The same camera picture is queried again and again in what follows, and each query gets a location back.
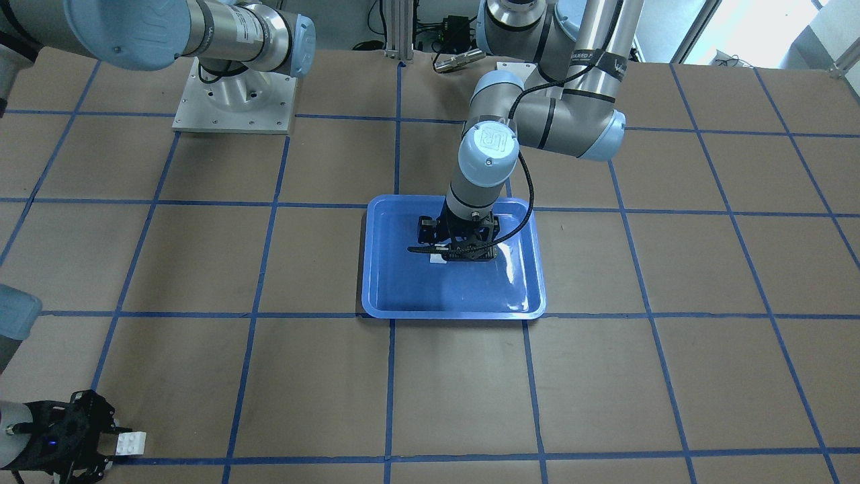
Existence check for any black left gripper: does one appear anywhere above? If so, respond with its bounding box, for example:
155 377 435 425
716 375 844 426
417 212 500 261

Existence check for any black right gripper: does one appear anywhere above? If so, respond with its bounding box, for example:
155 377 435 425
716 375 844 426
1 390 116 483

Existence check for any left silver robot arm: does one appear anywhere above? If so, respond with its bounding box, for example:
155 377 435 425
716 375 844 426
411 1 643 261

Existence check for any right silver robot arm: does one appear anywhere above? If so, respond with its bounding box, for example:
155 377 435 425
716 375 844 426
2 1 316 483

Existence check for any blue plastic tray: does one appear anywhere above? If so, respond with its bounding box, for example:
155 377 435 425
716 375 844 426
361 194 547 320

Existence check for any black electronics box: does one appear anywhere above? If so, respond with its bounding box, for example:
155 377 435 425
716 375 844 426
439 15 472 53

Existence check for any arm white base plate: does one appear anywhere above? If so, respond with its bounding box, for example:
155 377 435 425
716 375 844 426
497 62 535 77
172 59 299 135

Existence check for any aluminium frame post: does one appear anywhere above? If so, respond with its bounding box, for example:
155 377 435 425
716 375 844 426
379 1 417 63

